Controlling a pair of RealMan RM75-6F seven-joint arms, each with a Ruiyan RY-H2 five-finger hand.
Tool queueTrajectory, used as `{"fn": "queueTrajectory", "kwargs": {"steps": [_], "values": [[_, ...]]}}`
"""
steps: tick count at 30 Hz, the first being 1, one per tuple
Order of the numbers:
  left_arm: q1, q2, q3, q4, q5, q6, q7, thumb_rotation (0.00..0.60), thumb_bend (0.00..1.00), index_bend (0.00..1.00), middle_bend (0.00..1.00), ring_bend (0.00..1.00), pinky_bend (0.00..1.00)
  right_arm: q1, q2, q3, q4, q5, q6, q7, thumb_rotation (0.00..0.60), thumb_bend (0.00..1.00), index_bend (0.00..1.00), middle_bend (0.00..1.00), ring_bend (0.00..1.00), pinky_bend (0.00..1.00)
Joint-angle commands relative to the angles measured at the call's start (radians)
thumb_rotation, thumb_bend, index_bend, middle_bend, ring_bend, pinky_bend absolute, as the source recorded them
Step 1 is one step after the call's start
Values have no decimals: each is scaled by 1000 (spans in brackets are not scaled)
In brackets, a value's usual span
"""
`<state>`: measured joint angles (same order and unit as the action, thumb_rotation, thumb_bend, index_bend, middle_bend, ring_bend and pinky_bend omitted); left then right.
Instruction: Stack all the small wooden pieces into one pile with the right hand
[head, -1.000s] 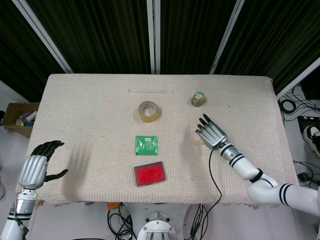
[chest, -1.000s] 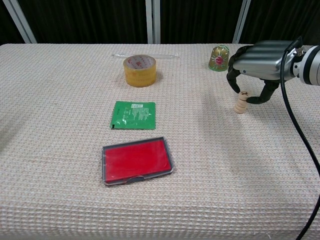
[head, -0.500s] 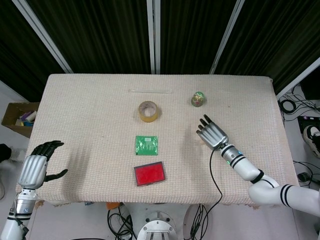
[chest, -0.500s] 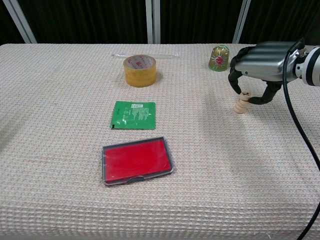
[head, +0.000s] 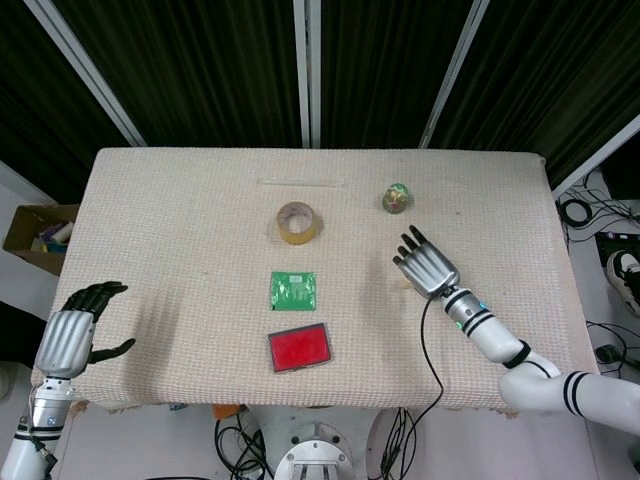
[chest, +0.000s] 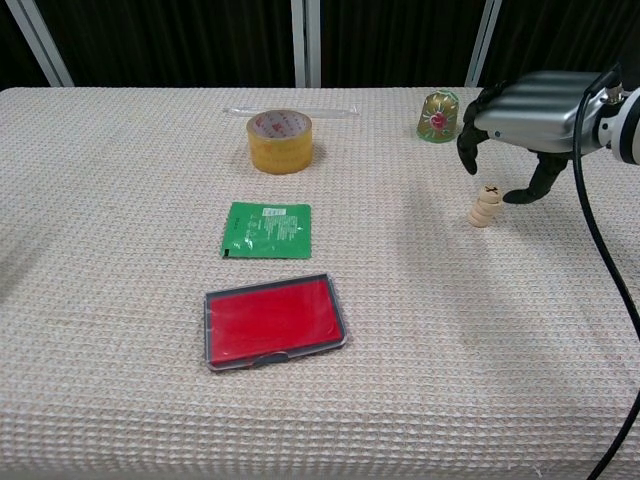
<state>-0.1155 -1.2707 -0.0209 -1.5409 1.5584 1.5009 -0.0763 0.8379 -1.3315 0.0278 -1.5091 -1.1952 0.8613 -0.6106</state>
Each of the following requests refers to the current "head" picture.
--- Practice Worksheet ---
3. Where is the black floor cable bundle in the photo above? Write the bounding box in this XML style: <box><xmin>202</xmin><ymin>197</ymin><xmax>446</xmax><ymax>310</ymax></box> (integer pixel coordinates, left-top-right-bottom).
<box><xmin>213</xmin><ymin>417</ymin><xmax>274</xmax><ymax>480</ymax></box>
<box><xmin>555</xmin><ymin>169</ymin><xmax>640</xmax><ymax>244</ymax></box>
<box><xmin>379</xmin><ymin>407</ymin><xmax>419</xmax><ymax>476</ymax></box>

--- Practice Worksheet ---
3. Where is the green foil sachet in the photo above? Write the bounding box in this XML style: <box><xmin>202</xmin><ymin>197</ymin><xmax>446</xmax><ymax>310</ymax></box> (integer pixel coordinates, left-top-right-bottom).
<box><xmin>268</xmin><ymin>270</ymin><xmax>320</xmax><ymax>313</ymax></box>

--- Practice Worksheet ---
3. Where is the beige waffle tablecloth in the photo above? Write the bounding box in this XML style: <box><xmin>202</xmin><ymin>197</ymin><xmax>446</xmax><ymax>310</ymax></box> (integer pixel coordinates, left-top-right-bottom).
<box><xmin>30</xmin><ymin>146</ymin><xmax>607</xmax><ymax>414</ymax></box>

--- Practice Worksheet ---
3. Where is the yellow packing tape roll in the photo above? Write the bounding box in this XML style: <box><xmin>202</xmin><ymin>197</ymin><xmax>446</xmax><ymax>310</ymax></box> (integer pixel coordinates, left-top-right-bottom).
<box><xmin>276</xmin><ymin>200</ymin><xmax>324</xmax><ymax>246</ymax></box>

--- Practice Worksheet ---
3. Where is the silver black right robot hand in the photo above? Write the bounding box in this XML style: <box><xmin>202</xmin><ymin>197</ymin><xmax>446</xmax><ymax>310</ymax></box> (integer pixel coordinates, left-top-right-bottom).
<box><xmin>391</xmin><ymin>224</ymin><xmax>461</xmax><ymax>300</ymax></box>

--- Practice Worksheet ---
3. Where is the clear plastic tube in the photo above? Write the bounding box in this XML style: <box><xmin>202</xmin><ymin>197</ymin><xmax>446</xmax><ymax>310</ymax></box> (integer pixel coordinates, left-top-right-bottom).
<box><xmin>256</xmin><ymin>177</ymin><xmax>346</xmax><ymax>190</ymax></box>

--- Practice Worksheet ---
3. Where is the black curtain panel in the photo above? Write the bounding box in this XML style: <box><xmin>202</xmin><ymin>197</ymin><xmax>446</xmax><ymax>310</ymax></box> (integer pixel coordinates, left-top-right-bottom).
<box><xmin>49</xmin><ymin>0</ymin><xmax>301</xmax><ymax>149</ymax></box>
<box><xmin>319</xmin><ymin>0</ymin><xmax>474</xmax><ymax>149</ymax></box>
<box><xmin>434</xmin><ymin>0</ymin><xmax>640</xmax><ymax>186</ymax></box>
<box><xmin>0</xmin><ymin>0</ymin><xmax>126</xmax><ymax>201</ymax></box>

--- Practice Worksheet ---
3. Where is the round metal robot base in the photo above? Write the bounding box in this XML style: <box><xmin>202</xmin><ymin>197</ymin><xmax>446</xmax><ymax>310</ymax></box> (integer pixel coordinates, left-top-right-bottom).
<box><xmin>273</xmin><ymin>423</ymin><xmax>357</xmax><ymax>480</ymax></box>

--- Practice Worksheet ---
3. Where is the black right hand cable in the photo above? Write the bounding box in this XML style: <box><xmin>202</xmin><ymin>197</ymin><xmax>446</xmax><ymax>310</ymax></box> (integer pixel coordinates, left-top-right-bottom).
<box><xmin>384</xmin><ymin>292</ymin><xmax>449</xmax><ymax>469</ymax></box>

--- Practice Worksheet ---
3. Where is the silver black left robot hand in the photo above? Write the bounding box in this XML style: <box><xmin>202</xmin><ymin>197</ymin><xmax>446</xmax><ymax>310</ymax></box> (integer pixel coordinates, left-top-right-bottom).
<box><xmin>33</xmin><ymin>280</ymin><xmax>137</xmax><ymax>377</ymax></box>

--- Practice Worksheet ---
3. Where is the black white sneaker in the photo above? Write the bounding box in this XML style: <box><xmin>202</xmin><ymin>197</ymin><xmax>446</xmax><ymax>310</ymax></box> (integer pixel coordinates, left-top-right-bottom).
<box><xmin>606</xmin><ymin>249</ymin><xmax>640</xmax><ymax>316</ymax></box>

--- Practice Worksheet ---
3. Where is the gold foil wrapped candy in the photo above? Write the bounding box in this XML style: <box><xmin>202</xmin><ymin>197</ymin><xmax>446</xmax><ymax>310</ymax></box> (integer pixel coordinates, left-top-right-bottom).
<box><xmin>382</xmin><ymin>182</ymin><xmax>414</xmax><ymax>215</ymax></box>

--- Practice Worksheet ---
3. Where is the white partition frame post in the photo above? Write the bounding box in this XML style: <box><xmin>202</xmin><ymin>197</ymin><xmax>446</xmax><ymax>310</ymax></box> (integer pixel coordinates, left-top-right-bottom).
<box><xmin>23</xmin><ymin>0</ymin><xmax>147</xmax><ymax>148</ymax></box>
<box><xmin>293</xmin><ymin>0</ymin><xmax>322</xmax><ymax>149</ymax></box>
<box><xmin>417</xmin><ymin>0</ymin><xmax>491</xmax><ymax>150</ymax></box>
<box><xmin>548</xmin><ymin>112</ymin><xmax>640</xmax><ymax>197</ymax></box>

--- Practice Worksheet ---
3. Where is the black power strip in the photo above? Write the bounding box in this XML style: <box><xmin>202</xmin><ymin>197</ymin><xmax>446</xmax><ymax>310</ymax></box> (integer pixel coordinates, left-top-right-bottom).
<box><xmin>593</xmin><ymin>229</ymin><xmax>640</xmax><ymax>254</ymax></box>

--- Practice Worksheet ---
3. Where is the red flat case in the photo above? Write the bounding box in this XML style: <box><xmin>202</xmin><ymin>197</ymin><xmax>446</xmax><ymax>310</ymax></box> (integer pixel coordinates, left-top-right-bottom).
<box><xmin>266</xmin><ymin>322</ymin><xmax>334</xmax><ymax>375</ymax></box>

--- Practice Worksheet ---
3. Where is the brown cardboard box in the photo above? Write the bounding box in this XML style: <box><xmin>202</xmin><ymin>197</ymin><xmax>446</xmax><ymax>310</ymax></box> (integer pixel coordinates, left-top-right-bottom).
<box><xmin>2</xmin><ymin>203</ymin><xmax>80</xmax><ymax>277</ymax></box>

